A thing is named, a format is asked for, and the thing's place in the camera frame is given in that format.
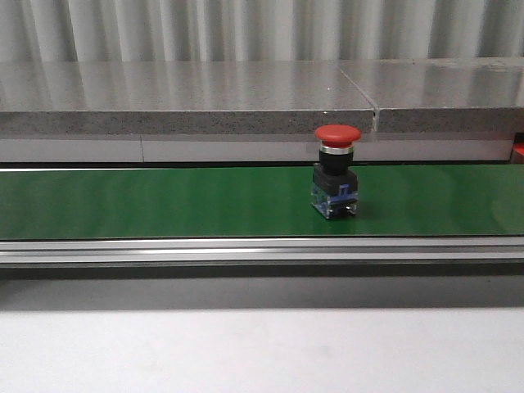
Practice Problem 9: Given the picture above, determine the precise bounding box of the green conveyor belt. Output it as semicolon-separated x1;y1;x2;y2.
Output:
1;165;523;241

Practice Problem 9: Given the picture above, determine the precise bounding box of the red button clear base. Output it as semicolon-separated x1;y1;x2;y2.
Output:
311;124;361;219

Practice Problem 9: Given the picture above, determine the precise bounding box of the aluminium conveyor frame rail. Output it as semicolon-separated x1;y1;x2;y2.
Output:
1;236;523;279

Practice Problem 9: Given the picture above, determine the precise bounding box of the grey pleated curtain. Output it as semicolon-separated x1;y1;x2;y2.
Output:
1;1;523;61

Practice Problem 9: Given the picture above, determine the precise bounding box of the grey speckled stone counter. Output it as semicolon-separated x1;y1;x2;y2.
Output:
1;57;523;165

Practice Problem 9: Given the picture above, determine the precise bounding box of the orange object at right edge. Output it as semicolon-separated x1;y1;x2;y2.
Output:
511;133;524;164

